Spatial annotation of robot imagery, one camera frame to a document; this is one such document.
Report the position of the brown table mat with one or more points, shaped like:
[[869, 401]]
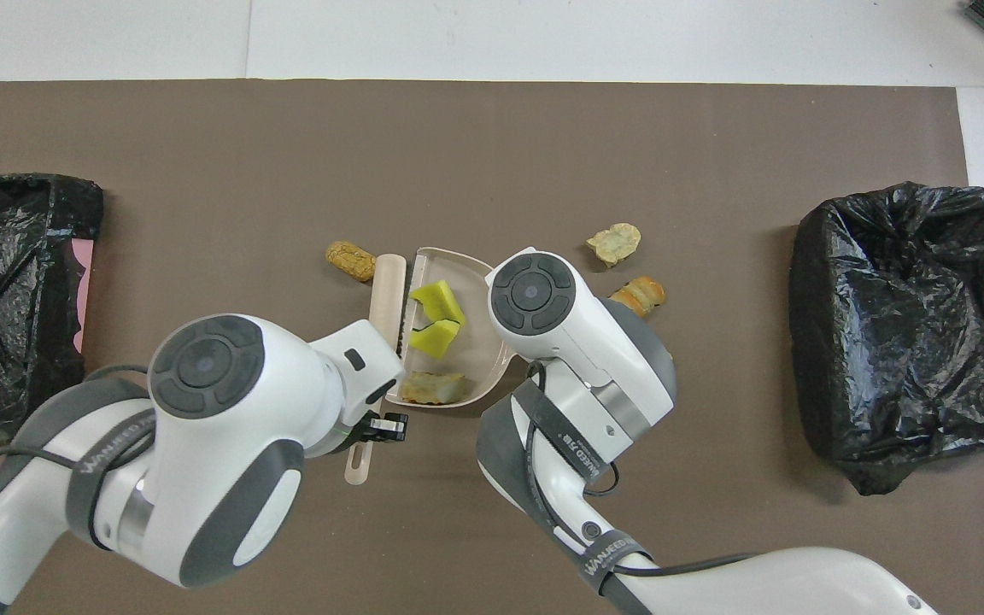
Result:
[[202, 128]]

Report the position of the pale bread piece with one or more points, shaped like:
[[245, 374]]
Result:
[[614, 243]]

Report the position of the black bag lined pink bin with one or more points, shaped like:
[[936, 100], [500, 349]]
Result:
[[5, 342]]

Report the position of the striped croissant piece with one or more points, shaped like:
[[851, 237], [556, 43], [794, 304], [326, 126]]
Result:
[[432, 387], [644, 295]]

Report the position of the beige plastic dustpan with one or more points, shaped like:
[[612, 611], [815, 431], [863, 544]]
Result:
[[479, 354]]

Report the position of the beige hand brush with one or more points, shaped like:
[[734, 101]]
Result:
[[388, 290]]

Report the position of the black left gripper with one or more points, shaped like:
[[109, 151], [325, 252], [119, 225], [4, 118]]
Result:
[[394, 430]]

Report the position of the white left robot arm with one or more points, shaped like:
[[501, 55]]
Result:
[[227, 427]]

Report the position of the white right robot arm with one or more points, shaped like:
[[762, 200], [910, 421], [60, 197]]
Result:
[[577, 342]]

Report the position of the brown nugget piece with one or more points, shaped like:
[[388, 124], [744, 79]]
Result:
[[351, 260]]

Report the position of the yellow sponge piece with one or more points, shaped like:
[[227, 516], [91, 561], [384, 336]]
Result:
[[436, 299], [434, 339]]

